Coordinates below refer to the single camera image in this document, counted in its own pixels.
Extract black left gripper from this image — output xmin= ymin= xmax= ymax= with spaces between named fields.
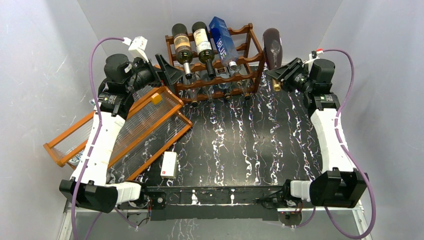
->
xmin=124 ymin=54 xmax=185 ymax=94

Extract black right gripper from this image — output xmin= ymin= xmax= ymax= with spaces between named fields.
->
xmin=266 ymin=56 xmax=314 ymax=95

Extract dark red gold-capped bottle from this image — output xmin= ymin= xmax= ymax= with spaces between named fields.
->
xmin=262 ymin=28 xmax=283 ymax=74

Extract green bottle with white label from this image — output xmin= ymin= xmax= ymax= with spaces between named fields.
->
xmin=191 ymin=21 xmax=216 ymax=79

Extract blue square bottle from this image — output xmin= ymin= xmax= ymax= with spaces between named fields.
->
xmin=209 ymin=16 xmax=239 ymax=72

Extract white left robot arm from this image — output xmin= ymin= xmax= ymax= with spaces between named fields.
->
xmin=59 ymin=53 xmax=183 ymax=213

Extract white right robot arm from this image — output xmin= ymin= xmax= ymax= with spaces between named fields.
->
xmin=266 ymin=58 xmax=367 ymax=208

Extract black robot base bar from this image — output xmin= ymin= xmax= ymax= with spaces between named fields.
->
xmin=117 ymin=184 xmax=314 ymax=222

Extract clear bottle with gold cap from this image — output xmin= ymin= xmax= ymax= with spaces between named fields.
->
xmin=183 ymin=73 xmax=199 ymax=108

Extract green bottle with tan label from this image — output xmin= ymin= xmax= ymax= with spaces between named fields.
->
xmin=171 ymin=23 xmax=193 ymax=80

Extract clear bottle without cap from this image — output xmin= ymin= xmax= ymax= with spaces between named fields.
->
xmin=201 ymin=76 xmax=214 ymax=102

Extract brown wooden wine rack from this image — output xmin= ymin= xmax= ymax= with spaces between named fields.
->
xmin=173 ymin=23 xmax=265 ymax=104

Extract clear bottle with cork cap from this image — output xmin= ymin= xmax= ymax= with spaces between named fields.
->
xmin=237 ymin=65 xmax=252 ymax=101

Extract yellow block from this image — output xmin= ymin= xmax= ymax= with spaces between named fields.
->
xmin=150 ymin=93 xmax=163 ymax=105

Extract orange wooden tiered shelf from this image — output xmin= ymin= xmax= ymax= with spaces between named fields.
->
xmin=43 ymin=87 xmax=193 ymax=183

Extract white box with red label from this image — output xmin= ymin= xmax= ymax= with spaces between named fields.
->
xmin=160 ymin=151 xmax=178 ymax=179

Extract blue white tape roll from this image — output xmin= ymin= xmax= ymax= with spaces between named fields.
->
xmin=68 ymin=155 xmax=82 ymax=167

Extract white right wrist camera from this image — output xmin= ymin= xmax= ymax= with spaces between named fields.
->
xmin=303 ymin=49 xmax=322 ymax=64

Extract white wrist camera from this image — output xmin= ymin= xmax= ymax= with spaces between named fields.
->
xmin=303 ymin=49 xmax=322 ymax=64
xmin=128 ymin=36 xmax=149 ymax=63

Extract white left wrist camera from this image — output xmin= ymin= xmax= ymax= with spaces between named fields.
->
xmin=128 ymin=36 xmax=149 ymax=63

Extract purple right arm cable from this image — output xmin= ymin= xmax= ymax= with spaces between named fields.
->
xmin=296 ymin=48 xmax=378 ymax=240

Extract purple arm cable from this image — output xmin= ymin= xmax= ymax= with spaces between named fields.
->
xmin=71 ymin=36 xmax=133 ymax=240
xmin=296 ymin=48 xmax=378 ymax=240

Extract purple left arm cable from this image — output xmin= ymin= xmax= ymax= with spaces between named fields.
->
xmin=71 ymin=36 xmax=133 ymax=240

